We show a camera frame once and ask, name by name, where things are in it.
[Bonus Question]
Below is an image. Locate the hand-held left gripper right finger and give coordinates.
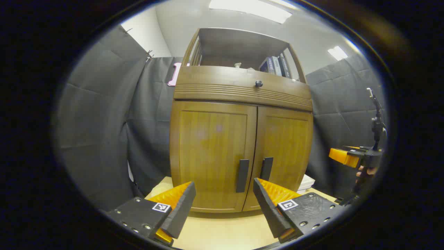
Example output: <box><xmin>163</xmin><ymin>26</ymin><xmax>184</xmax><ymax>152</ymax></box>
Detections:
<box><xmin>253</xmin><ymin>178</ymin><xmax>344</xmax><ymax>243</ymax></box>

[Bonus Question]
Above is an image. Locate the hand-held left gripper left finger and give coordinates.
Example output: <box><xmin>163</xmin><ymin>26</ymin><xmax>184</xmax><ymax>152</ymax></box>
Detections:
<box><xmin>106</xmin><ymin>181</ymin><xmax>196</xmax><ymax>247</ymax></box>

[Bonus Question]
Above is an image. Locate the black door handle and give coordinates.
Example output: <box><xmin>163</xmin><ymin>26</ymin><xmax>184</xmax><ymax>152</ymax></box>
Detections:
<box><xmin>260</xmin><ymin>157</ymin><xmax>274</xmax><ymax>182</ymax></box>
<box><xmin>236</xmin><ymin>159</ymin><xmax>250</xmax><ymax>193</ymax></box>

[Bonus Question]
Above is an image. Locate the wooden shoe cabinet door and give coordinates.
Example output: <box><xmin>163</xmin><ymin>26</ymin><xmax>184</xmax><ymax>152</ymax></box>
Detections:
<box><xmin>170</xmin><ymin>101</ymin><xmax>257</xmax><ymax>213</ymax></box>
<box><xmin>243</xmin><ymin>106</ymin><xmax>314</xmax><ymax>211</ymax></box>

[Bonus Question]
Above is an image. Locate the wooden double-door shoe cabinet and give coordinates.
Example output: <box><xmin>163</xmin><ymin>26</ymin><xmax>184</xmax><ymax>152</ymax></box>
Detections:
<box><xmin>169</xmin><ymin>28</ymin><xmax>314</xmax><ymax>213</ymax></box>

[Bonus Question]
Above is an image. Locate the small ceiling light panel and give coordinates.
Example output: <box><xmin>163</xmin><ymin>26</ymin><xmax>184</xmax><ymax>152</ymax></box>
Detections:
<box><xmin>328</xmin><ymin>46</ymin><xmax>348</xmax><ymax>61</ymax></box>

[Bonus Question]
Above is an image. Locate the dark blue book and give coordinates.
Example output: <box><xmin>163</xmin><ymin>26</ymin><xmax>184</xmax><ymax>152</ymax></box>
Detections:
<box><xmin>259</xmin><ymin>57</ymin><xmax>276</xmax><ymax>75</ymax></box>

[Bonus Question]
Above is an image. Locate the black backdrop cloth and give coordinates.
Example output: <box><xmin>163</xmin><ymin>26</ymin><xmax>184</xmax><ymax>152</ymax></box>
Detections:
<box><xmin>55</xmin><ymin>25</ymin><xmax>387</xmax><ymax>209</ymax></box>

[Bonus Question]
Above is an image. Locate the large ceiling light panel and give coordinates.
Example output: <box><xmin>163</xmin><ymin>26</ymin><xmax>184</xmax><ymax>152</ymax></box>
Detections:
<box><xmin>209</xmin><ymin>0</ymin><xmax>293</xmax><ymax>24</ymax></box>

